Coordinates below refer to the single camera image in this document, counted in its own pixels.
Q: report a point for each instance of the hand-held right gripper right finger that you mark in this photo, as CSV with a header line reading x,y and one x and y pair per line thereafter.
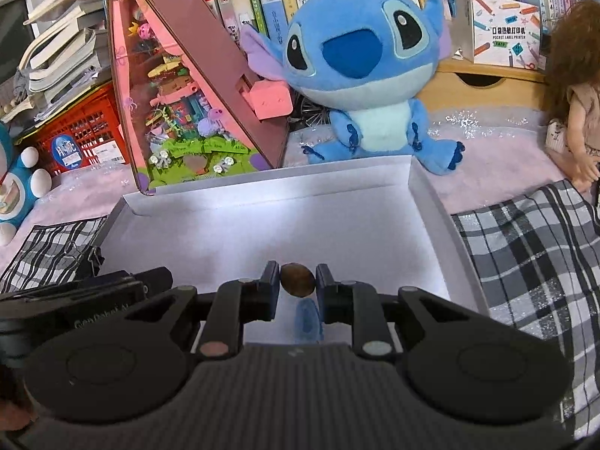
x,y
323,290

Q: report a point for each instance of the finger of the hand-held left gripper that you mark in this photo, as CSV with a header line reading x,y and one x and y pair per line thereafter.
x,y
140,274
157,286

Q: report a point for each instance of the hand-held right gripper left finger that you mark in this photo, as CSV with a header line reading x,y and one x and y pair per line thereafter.
x,y
272,290

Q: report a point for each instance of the brown oval nut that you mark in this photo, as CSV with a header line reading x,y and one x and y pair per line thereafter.
x,y
297,280

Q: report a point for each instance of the white cardboard box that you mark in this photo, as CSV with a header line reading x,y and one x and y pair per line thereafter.
x,y
281,225

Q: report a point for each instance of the black binder clip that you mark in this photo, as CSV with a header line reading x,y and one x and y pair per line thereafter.
x,y
91,258

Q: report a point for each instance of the blue white cat plush toy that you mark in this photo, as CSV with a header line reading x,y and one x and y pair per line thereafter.
x,y
18,183

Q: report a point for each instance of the red plastic crate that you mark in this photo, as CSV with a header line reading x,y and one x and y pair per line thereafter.
x,y
79,136

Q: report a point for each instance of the pink triangular toy box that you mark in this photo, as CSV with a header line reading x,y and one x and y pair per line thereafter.
x,y
187,103

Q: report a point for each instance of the black white plaid cloth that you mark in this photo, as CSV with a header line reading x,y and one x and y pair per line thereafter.
x,y
529,267

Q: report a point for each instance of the blue alien plush toy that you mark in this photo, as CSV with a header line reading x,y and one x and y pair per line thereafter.
x,y
361,79

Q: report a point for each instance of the pink fluffy blanket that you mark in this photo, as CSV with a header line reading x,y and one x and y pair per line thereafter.
x,y
497,164

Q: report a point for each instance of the stack of books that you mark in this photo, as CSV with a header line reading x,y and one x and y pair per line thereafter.
x,y
61,56

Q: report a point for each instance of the wooden drawer box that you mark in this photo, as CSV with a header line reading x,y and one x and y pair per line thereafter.
x,y
468,89

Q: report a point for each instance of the row of upright books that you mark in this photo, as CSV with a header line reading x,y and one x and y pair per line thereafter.
x,y
262,4

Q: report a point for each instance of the white label printer box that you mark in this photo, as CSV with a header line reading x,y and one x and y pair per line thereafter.
x,y
504,33

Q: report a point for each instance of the brown haired doll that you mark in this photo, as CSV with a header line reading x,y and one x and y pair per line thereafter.
x,y
574,79

